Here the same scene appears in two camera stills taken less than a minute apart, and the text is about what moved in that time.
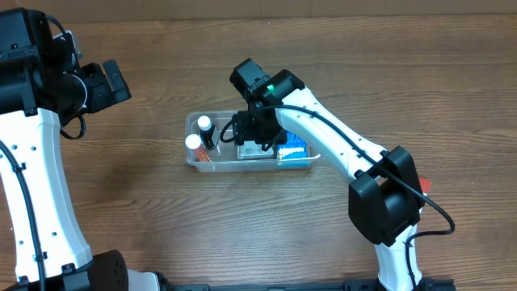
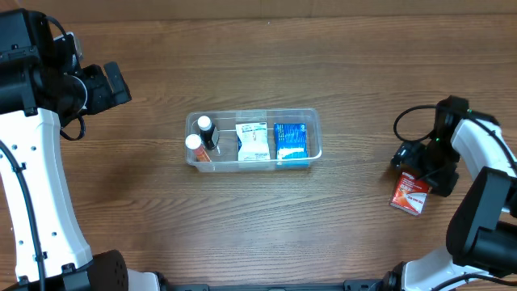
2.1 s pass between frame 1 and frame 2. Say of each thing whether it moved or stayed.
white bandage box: stayed
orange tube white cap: stayed
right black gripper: moved
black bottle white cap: stayed
